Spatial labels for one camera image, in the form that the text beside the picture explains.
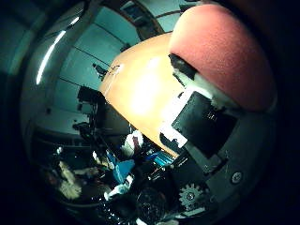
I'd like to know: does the long ceiling light strip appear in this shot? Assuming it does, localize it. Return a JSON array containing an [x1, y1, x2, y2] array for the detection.
[[35, 29, 68, 86]]

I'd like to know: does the red strawberry plush toy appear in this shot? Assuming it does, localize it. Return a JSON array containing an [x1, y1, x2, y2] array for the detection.
[[168, 3, 278, 113]]

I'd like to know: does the blue box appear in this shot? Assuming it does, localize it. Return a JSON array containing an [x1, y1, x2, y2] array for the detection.
[[153, 151, 174, 167]]

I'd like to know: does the white and red plush object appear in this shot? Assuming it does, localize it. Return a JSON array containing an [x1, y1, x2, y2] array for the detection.
[[121, 130, 144, 158]]

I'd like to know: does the cream plush toy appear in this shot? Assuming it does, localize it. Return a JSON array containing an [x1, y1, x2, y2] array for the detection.
[[57, 160, 83, 201]]

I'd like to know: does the blue plastic object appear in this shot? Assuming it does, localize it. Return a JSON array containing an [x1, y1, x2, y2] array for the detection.
[[113, 158, 136, 184]]

